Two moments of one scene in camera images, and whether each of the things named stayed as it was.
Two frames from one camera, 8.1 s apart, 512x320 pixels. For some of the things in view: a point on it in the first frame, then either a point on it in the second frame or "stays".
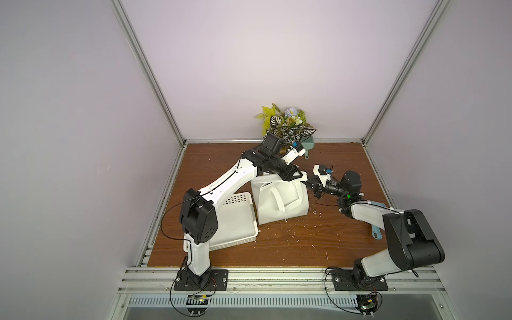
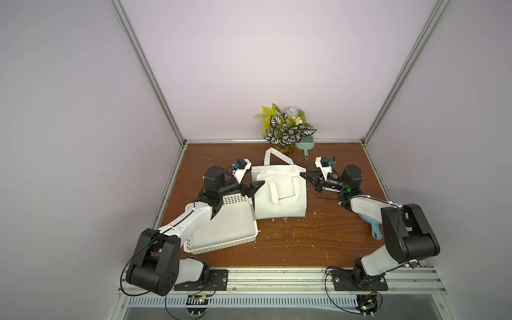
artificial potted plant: x=290 y=127 stays
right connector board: x=367 y=303 stays
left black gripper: x=289 y=171 -> x=247 y=192
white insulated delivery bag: x=277 y=199 stays
